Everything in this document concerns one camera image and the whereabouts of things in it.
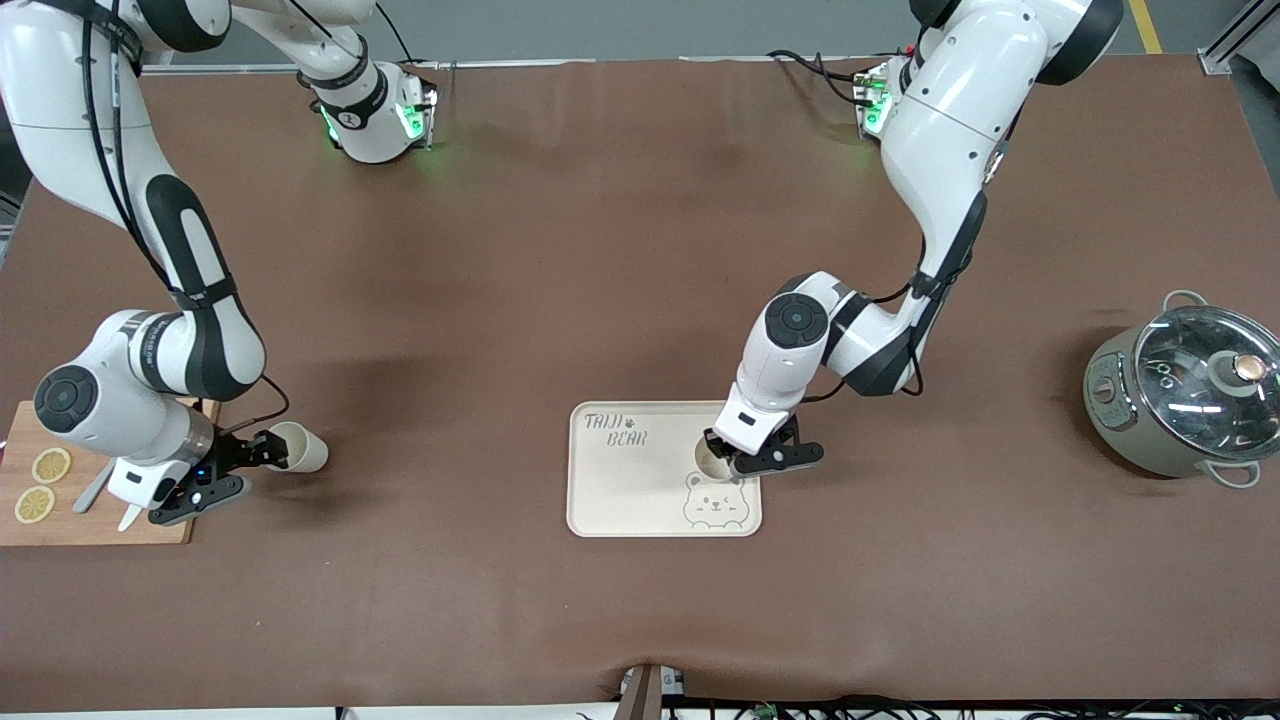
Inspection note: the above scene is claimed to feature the white plastic cup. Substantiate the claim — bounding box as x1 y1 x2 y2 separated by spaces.
264 420 330 474
694 436 747 482

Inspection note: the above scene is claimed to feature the beige bear print tray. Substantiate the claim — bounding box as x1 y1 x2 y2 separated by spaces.
567 400 763 539

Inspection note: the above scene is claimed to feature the grey plastic knife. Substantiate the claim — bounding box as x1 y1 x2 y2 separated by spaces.
72 458 119 515

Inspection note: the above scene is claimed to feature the bamboo cutting board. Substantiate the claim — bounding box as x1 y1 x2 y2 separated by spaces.
0 400 221 547

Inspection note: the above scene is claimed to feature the brown table mat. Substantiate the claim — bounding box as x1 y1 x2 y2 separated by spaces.
0 55 1280 713

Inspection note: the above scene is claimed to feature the grey green cooking pot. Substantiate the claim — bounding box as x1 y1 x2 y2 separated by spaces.
1083 290 1280 489

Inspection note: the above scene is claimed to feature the glass pot lid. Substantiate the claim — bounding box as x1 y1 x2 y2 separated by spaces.
1133 305 1280 463

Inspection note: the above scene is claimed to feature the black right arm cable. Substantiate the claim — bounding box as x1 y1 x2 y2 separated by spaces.
80 0 292 437

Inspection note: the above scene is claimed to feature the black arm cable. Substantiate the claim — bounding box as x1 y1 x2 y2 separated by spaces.
800 140 1011 404
80 0 292 437

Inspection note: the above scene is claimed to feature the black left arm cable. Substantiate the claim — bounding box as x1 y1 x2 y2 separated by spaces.
800 140 1011 404

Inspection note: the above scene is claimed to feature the brown table edge bracket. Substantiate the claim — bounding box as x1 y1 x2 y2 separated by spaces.
618 662 689 720

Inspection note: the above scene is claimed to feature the black base power cable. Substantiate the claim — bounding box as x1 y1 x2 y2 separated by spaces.
375 0 416 65
768 48 863 106

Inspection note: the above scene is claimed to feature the silver table edge rail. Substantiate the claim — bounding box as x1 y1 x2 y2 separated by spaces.
140 57 901 74

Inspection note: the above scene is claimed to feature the silver aluminium frame profile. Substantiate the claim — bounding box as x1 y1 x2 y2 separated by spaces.
1198 0 1280 76

